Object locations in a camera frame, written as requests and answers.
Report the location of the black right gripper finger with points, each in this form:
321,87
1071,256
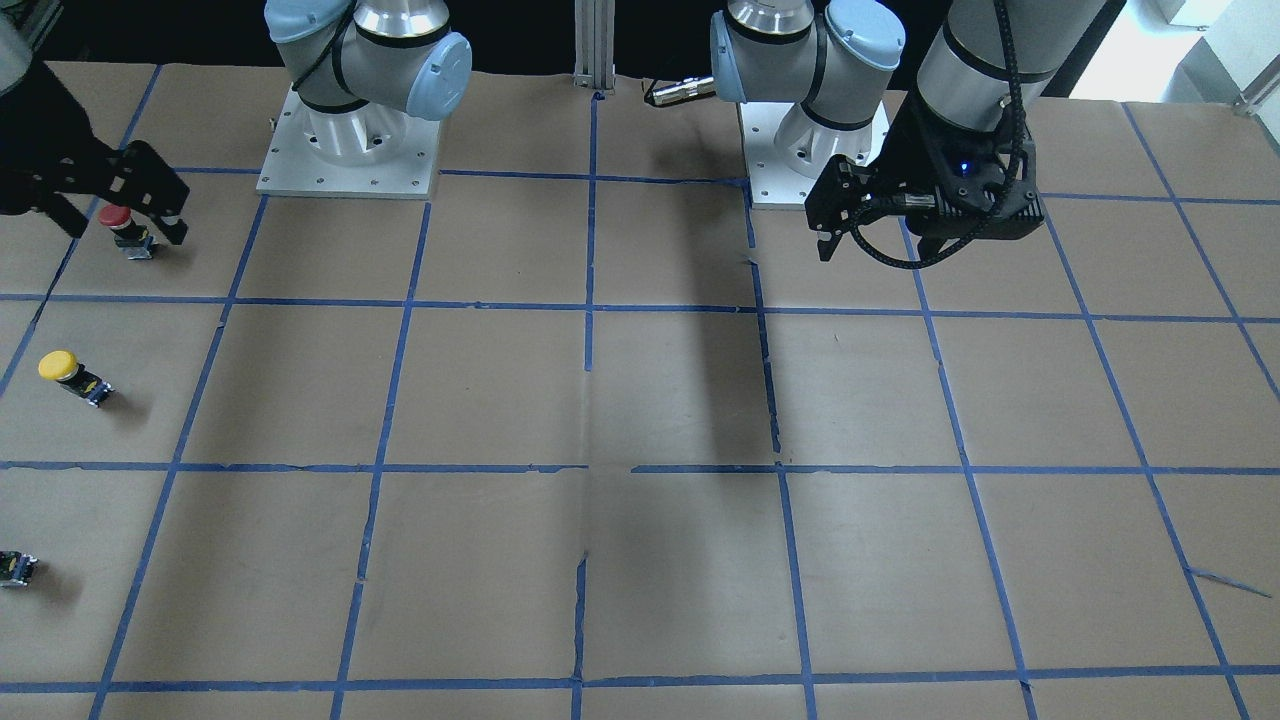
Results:
139,179

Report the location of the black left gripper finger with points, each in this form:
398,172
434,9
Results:
836,198

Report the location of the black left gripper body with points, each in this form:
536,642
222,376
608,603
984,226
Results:
912,152

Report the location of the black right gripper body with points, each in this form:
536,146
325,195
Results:
38,172

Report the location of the yellow push button switch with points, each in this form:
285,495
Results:
63,367

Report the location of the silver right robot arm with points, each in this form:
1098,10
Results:
372,82

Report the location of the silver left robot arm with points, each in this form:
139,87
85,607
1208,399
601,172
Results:
837,62

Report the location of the red push button switch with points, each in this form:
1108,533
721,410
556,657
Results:
133,239

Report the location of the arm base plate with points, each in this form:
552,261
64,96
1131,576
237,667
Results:
368,153
786,150

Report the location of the aluminium frame post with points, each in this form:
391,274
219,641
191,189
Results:
593,28

